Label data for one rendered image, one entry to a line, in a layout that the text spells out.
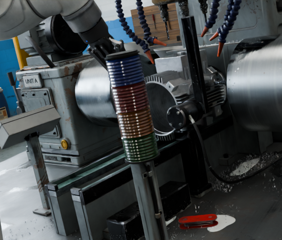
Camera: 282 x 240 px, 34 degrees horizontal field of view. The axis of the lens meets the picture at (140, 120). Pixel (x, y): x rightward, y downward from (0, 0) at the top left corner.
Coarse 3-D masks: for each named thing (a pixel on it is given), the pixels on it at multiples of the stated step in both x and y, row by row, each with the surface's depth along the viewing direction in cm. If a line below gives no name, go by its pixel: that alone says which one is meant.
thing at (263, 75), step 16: (240, 48) 117; (256, 48) 113; (272, 48) 110; (240, 64) 114; (256, 64) 111; (272, 64) 108; (224, 80) 125; (240, 80) 113; (256, 80) 110; (272, 80) 107; (240, 96) 114; (256, 96) 111; (272, 96) 108; (240, 112) 116; (256, 112) 113; (272, 112) 110; (256, 128) 119; (272, 128) 116
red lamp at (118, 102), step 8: (144, 80) 79; (112, 88) 78; (120, 88) 77; (128, 88) 77; (136, 88) 77; (144, 88) 78; (120, 96) 77; (128, 96) 77; (136, 96) 77; (144, 96) 78; (120, 104) 78; (128, 104) 77; (136, 104) 77; (144, 104) 78; (120, 112) 78
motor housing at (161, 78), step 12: (168, 72) 130; (156, 84) 136; (156, 96) 140; (168, 96) 144; (180, 96) 126; (216, 96) 136; (156, 108) 140; (168, 108) 144; (156, 120) 138; (156, 132) 134; (168, 132) 132
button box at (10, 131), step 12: (48, 108) 128; (0, 120) 119; (12, 120) 120; (24, 120) 122; (36, 120) 124; (48, 120) 126; (0, 132) 120; (12, 132) 118; (24, 132) 122; (0, 144) 122; (12, 144) 123
